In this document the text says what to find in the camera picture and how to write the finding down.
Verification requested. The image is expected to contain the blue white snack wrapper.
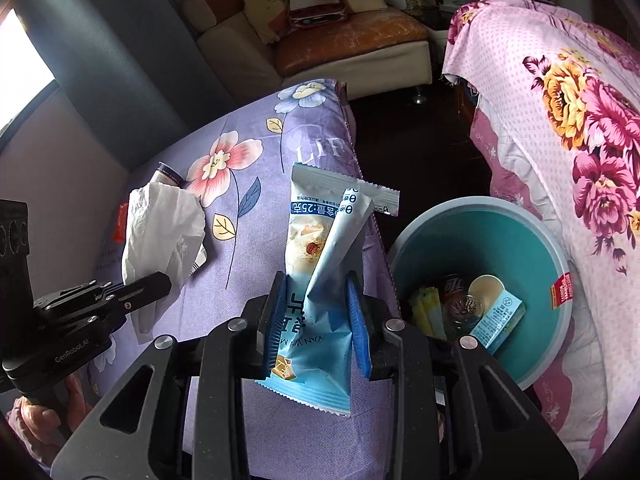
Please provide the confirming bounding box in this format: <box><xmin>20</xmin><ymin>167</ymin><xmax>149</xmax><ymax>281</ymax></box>
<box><xmin>259</xmin><ymin>164</ymin><xmax>399</xmax><ymax>416</ymax></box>

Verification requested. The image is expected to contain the white tissue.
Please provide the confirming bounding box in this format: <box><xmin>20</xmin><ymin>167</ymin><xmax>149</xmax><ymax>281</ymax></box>
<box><xmin>122</xmin><ymin>182</ymin><xmax>205</xmax><ymax>344</ymax></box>

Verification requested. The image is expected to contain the light blue carton box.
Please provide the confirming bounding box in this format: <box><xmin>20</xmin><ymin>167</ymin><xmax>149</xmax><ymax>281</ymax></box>
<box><xmin>471</xmin><ymin>289</ymin><xmax>526</xmax><ymax>354</ymax></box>

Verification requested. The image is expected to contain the yellow white napkin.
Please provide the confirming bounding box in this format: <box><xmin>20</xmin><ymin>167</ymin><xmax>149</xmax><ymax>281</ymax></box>
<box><xmin>410</xmin><ymin>287</ymin><xmax>447</xmax><ymax>340</ymax></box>

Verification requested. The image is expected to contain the teal round trash bin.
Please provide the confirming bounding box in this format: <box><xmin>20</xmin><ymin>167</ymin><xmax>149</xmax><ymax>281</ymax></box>
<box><xmin>387</xmin><ymin>196</ymin><xmax>573</xmax><ymax>389</ymax></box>

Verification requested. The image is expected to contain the left hand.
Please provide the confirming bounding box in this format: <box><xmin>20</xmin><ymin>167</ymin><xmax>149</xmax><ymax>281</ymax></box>
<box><xmin>6</xmin><ymin>374</ymin><xmax>91</xmax><ymax>467</ymax></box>

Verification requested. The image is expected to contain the red small packet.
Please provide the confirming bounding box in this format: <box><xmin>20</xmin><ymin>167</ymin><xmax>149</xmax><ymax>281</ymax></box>
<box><xmin>112</xmin><ymin>203</ymin><xmax>128</xmax><ymax>244</ymax></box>

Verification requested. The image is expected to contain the white paper cup in bin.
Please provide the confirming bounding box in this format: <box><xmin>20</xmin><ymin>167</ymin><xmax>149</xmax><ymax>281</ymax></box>
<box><xmin>469</xmin><ymin>274</ymin><xmax>504</xmax><ymax>314</ymax></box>

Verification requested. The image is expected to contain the beige sofa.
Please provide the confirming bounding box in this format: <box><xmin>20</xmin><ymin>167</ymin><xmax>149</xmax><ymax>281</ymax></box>
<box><xmin>181</xmin><ymin>0</ymin><xmax>433</xmax><ymax>104</ymax></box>

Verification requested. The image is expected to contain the orange leather seat cushion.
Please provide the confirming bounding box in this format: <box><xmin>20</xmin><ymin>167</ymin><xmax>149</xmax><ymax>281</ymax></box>
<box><xmin>273</xmin><ymin>8</ymin><xmax>427</xmax><ymax>77</ymax></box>

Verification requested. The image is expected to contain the pink floral bed sheet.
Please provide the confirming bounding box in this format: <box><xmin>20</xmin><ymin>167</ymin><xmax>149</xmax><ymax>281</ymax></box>
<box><xmin>442</xmin><ymin>0</ymin><xmax>639</xmax><ymax>474</ymax></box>

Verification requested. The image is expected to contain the yellow patterned cushion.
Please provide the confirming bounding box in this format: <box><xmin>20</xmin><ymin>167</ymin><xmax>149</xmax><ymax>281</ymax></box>
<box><xmin>244</xmin><ymin>0</ymin><xmax>288</xmax><ymax>44</ymax></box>

